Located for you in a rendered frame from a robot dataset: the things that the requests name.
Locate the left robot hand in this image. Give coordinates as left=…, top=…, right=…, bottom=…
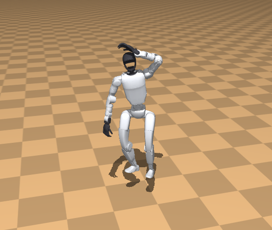
left=118, top=43, right=140, bottom=55

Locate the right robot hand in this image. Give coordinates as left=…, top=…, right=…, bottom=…
left=103, top=117, right=113, bottom=137

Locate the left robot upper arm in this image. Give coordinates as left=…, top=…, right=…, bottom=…
left=143, top=56, right=163, bottom=79

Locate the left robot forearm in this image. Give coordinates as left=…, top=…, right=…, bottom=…
left=134, top=50, right=159, bottom=61

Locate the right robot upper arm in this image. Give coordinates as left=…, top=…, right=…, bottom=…
left=108, top=75, right=122, bottom=103

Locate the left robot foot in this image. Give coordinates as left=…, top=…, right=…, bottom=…
left=145, top=169, right=154, bottom=178

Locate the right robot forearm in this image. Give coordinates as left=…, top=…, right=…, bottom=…
left=104, top=96, right=113, bottom=122

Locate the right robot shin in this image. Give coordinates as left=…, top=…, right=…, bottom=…
left=122, top=148, right=137, bottom=167

